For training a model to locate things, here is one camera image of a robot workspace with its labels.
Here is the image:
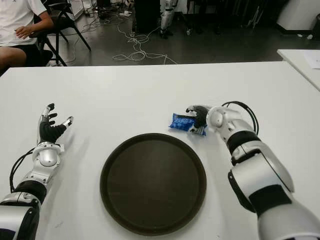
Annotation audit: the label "white curved machine housing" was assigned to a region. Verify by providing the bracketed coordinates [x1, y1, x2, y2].
[276, 0, 320, 35]

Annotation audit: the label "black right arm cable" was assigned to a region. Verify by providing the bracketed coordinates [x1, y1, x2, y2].
[221, 101, 260, 136]

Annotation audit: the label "white paper sheet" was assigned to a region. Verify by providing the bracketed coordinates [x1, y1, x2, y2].
[301, 51, 320, 70]

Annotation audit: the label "white cable on floor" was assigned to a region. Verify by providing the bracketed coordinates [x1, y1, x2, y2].
[112, 12, 180, 65]

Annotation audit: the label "black folding chair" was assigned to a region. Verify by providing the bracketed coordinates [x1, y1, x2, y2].
[29, 0, 92, 67]

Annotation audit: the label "seated person in white shirt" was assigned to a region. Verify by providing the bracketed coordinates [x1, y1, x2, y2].
[0, 0, 55, 76]

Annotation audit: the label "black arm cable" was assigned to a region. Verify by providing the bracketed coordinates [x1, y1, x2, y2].
[221, 101, 260, 136]
[9, 147, 36, 194]

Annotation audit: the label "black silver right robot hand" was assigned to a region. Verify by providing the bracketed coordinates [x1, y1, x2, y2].
[185, 104, 213, 133]

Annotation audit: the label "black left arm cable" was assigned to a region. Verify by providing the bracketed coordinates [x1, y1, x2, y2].
[9, 147, 36, 194]

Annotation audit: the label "blue Oreo packet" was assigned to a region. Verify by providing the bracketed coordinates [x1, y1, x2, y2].
[168, 112, 209, 137]

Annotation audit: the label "silver humanoid robot legs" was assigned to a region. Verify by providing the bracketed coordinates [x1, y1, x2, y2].
[159, 0, 179, 39]

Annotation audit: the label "round dark brown tray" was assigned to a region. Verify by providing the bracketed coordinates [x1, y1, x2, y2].
[99, 133, 208, 237]

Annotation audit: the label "black cabinet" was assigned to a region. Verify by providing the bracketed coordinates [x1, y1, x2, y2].
[134, 0, 162, 35]

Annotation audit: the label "white side table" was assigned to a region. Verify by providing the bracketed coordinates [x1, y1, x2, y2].
[276, 49, 320, 91]

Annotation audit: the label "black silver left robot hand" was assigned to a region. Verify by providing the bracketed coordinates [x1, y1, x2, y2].
[37, 103, 74, 145]

